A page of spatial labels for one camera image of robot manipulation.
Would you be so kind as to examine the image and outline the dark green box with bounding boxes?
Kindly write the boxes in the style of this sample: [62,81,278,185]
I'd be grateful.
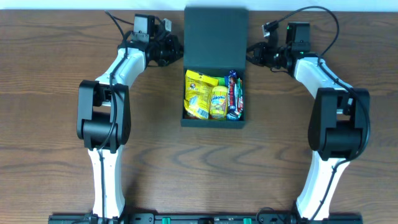
[180,6,249,129]

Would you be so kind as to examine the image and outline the red green KitKat bar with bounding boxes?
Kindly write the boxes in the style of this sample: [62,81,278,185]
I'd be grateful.
[236,78,243,118]

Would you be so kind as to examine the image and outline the yellow Hacks candy bag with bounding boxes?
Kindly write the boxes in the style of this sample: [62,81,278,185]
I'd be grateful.
[184,70,219,119]

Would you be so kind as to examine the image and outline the yellow Mentos bottle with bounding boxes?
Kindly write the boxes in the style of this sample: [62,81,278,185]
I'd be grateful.
[210,86,228,119]

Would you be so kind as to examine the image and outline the purple Dairy Milk bar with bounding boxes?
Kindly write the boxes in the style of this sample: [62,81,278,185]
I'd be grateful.
[228,70,237,113]

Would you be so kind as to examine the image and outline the blue Oreo cookie pack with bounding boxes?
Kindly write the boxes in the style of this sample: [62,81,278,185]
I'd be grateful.
[226,78,240,121]

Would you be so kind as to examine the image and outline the Haribo gummy candy bag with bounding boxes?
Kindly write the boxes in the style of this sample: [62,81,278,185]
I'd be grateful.
[216,76,229,86]

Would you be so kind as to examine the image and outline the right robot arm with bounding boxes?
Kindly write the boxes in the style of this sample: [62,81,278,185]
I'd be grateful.
[246,21,370,223]

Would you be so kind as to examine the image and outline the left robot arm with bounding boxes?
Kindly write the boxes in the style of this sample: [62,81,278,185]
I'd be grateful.
[76,14,183,223]

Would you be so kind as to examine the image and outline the left black cable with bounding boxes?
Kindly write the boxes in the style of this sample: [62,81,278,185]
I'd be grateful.
[96,11,134,224]

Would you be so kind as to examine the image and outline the black cable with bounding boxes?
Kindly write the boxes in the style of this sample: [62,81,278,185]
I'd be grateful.
[275,5,371,223]
[96,11,134,224]

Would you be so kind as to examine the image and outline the right black cable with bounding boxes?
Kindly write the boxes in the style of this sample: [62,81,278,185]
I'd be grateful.
[275,5,371,223]

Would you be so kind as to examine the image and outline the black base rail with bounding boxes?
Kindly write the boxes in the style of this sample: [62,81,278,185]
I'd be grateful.
[47,213,363,224]

